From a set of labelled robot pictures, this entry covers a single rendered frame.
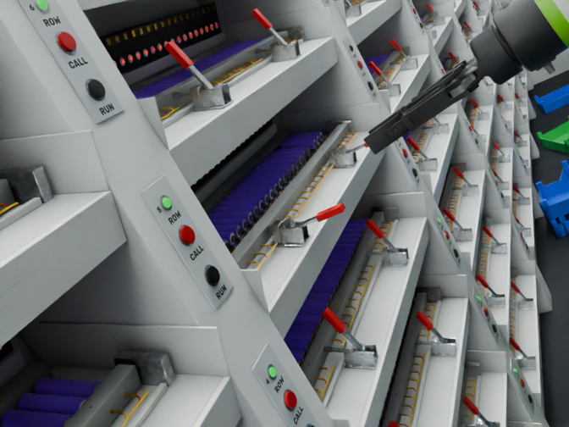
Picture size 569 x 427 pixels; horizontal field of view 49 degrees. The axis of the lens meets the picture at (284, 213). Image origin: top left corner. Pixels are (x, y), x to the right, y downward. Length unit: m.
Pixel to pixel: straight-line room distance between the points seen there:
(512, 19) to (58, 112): 0.59
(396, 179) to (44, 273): 0.84
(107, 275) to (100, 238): 0.07
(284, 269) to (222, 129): 0.17
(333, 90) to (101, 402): 0.77
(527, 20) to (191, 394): 0.61
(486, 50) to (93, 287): 0.58
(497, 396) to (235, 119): 0.82
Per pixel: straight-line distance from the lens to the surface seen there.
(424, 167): 1.43
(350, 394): 0.79
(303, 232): 0.76
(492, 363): 1.36
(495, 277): 1.69
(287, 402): 0.61
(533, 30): 0.87
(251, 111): 0.76
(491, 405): 1.30
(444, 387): 1.06
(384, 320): 0.91
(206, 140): 0.65
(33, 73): 0.52
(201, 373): 0.56
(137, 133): 0.56
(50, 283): 0.46
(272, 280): 0.68
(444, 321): 1.21
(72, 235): 0.47
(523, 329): 1.81
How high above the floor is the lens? 1.10
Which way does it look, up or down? 13 degrees down
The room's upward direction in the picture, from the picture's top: 30 degrees counter-clockwise
